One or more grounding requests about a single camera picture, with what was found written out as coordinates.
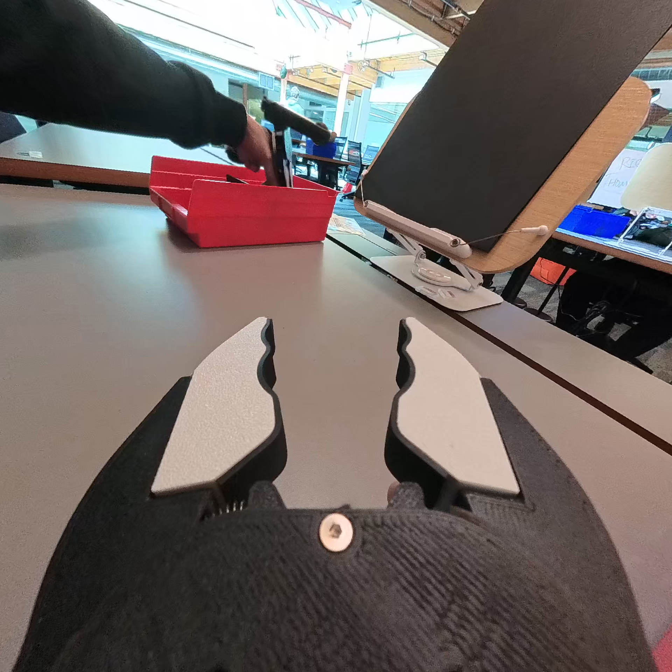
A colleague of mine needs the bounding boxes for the red plastic bin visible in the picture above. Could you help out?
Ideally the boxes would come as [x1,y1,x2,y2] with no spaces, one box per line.
[148,155,340,249]

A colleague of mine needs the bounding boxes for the beige chair back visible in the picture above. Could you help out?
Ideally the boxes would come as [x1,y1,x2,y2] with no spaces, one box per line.
[621,142,672,212]

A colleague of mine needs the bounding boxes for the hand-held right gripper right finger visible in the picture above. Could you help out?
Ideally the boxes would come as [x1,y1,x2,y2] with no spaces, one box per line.
[385,316,522,498]

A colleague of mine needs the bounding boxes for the person's left forearm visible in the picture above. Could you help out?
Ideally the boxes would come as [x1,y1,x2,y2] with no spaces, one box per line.
[0,0,249,151]

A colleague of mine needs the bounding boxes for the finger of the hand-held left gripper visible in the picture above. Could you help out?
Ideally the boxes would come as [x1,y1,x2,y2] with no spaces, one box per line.
[264,131,296,189]

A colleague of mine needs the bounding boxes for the white handwritten sign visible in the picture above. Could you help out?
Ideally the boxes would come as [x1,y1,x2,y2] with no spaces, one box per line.
[587,147,648,209]

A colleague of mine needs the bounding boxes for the orange container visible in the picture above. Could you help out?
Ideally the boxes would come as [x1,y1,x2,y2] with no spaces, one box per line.
[529,256,576,288]

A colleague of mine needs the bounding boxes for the person's left hand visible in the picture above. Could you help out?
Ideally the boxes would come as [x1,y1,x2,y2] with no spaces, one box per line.
[226,117,278,174]

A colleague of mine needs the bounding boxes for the black board sheet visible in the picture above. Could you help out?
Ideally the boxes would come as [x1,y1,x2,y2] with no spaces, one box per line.
[361,0,672,254]

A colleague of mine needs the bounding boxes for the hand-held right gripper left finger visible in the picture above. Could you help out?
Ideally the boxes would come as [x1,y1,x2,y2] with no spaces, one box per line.
[150,316,288,497]

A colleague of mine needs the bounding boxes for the grey desk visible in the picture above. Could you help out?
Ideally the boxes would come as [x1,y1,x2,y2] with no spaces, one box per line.
[0,181,672,672]

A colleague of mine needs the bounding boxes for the table with wooden edge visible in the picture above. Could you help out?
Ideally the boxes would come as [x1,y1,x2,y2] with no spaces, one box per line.
[0,122,234,189]
[551,230,672,276]

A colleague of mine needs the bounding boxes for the clear acrylic stand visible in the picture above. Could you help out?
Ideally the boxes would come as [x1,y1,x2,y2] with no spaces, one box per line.
[618,206,672,259]

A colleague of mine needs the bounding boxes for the wooden book stand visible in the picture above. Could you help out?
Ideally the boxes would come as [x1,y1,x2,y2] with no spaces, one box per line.
[353,76,653,313]

